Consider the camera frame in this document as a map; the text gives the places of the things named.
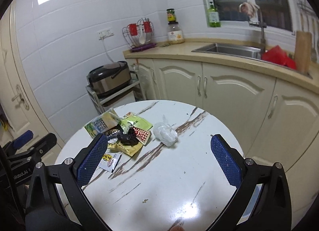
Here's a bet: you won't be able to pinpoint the green white snack bag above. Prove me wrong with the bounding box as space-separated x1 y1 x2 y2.
84 108 120 138

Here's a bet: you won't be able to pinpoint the yellow snack bag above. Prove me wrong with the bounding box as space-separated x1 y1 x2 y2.
108 142 143 157

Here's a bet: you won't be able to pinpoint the red plastic bag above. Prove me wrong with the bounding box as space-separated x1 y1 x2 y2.
261 46 297 70

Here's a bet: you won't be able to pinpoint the black silver rice cooker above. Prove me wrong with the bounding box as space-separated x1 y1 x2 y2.
87 61 131 98

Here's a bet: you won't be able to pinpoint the wooden cutting board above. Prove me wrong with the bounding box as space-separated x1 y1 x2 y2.
294 31 312 75

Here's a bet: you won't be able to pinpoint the white yellow sachet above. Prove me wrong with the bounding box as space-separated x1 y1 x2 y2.
98 153 122 173

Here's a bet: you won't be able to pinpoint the cream kitchen cabinets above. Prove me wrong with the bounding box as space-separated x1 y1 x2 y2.
128 58 318 223

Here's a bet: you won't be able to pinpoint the hanging utensil rail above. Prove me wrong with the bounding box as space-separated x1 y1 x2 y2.
296 0 317 20

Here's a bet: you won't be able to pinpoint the metal storage cart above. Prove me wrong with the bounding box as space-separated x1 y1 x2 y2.
85 70 146 114

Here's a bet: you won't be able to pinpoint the wire utensil rack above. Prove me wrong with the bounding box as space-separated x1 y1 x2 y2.
122 17 157 53

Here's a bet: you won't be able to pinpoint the green dish soap bottle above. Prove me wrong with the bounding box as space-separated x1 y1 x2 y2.
207 1 221 28

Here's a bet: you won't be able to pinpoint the black wrapper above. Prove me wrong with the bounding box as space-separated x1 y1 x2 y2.
117 127 139 146

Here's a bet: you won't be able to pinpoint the round white marble table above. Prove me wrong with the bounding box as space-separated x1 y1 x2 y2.
54 99 246 231

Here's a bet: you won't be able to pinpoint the small green lid jar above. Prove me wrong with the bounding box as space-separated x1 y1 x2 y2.
166 8 176 23

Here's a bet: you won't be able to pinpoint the cream door with handle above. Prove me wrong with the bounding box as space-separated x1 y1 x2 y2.
1 1 64 154

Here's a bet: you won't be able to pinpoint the green snack wrapper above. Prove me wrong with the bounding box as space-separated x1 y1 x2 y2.
119 113 153 131

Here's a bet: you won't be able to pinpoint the white plastic bag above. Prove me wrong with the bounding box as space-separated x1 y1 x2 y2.
153 115 178 147

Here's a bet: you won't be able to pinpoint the red white patterned wrapper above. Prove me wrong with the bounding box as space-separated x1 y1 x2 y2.
132 127 151 146

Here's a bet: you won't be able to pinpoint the white wall socket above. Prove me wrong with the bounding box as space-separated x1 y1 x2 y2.
98 28 114 40

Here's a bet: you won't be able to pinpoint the metal faucet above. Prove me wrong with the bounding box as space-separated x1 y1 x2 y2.
238 2 268 54

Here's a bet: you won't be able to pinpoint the pink cloth on faucet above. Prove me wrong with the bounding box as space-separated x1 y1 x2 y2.
239 2 260 19

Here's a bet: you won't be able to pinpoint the steel kitchen sink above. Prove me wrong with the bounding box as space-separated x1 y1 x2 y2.
192 43 261 59

